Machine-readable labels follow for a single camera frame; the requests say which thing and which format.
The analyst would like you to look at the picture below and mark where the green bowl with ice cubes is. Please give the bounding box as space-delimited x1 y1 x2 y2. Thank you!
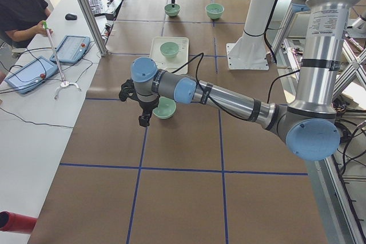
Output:
205 3 225 20

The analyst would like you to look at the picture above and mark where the green bowl on tray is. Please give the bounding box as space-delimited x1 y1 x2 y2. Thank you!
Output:
160 42 180 58

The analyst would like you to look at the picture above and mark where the far blue teach pendant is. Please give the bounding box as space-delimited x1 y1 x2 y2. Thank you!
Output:
56 35 91 64

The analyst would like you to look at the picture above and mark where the cream bear print tray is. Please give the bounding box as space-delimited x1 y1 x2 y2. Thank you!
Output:
149 37 189 73

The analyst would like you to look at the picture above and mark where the black keyboard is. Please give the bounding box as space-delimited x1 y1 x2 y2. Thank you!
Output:
87 0 104 17

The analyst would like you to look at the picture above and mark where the red cylinder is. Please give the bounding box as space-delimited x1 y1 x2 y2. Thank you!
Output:
1 211 37 234

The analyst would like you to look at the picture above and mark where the blue teach pendant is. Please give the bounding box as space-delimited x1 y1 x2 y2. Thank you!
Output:
5 56 58 94
56 35 91 64

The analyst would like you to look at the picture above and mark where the aluminium frame post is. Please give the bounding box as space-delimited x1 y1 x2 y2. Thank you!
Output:
77 0 109 57

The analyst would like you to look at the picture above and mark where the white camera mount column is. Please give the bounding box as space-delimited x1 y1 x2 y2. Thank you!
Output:
242 0 275 47

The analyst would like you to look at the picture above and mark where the person in black shirt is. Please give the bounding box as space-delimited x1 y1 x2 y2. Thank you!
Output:
1 0 51 48

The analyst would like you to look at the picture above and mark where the grabber stick with green handle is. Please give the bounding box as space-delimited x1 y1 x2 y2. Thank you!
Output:
42 21 82 100

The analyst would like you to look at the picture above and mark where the near blue teach pendant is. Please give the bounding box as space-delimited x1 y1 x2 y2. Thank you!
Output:
5 56 58 94

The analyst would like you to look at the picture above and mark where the black computer mouse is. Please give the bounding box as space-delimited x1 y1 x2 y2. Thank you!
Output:
65 13 78 21

